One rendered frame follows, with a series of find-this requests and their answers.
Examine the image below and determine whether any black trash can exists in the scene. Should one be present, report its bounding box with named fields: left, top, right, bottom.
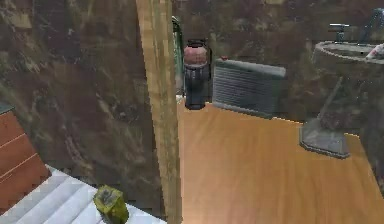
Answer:
left=183, top=39, right=213, bottom=111

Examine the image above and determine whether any tan wooden door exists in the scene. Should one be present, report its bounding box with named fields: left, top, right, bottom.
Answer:
left=135, top=0, right=184, bottom=224

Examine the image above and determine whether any pink bag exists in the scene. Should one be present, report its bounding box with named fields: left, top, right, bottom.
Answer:
left=183, top=45, right=208, bottom=67

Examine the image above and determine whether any grey ribbed radiator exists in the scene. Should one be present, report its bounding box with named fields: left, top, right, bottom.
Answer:
left=211, top=58, right=287, bottom=119

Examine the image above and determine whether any green framed object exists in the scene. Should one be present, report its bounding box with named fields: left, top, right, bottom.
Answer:
left=171, top=15, right=185, bottom=96

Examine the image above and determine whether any green yellow block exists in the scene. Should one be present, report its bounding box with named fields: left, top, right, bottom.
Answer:
left=92, top=185, right=130, bottom=224

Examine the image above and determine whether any dark metal faucet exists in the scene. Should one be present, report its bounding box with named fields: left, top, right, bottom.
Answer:
left=327, top=22, right=351, bottom=44

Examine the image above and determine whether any red-brown chest of drawers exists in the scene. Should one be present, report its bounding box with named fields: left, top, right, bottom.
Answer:
left=0, top=102, right=52, bottom=215

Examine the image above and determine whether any white pink object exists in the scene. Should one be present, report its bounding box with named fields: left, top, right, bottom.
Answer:
left=365, top=43, right=384, bottom=61

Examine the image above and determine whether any grey pedestal sink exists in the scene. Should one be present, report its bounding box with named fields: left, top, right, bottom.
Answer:
left=298, top=40, right=384, bottom=160

